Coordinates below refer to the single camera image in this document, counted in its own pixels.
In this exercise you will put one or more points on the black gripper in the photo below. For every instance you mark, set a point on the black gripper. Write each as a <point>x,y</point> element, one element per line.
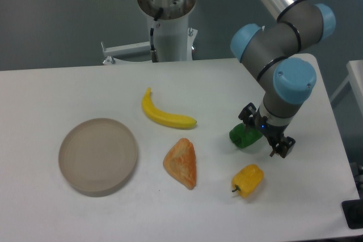
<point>281,145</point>

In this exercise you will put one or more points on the yellow bell pepper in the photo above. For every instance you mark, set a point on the yellow bell pepper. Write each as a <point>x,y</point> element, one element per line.
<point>247,180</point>

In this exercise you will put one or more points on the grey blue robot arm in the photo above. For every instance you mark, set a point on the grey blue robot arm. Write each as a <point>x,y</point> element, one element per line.
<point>270,56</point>

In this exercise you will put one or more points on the green bell pepper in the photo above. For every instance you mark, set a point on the green bell pepper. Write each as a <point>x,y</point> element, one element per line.
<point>243,137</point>

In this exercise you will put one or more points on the orange triangular bread slice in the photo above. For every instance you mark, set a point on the orange triangular bread slice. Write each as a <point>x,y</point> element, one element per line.
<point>180,163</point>

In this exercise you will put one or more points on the yellow banana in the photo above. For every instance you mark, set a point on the yellow banana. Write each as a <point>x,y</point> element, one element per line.
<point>171,120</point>

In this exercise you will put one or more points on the white side table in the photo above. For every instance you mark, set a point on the white side table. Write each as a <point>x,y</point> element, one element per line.
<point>352,82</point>

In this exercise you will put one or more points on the black device at edge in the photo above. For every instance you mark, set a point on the black device at edge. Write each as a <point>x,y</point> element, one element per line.
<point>352,210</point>

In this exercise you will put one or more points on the beige round plate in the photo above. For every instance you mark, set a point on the beige round plate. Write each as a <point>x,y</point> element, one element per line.
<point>98,156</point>

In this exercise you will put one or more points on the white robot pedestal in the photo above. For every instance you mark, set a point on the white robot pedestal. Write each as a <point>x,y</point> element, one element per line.
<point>170,38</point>

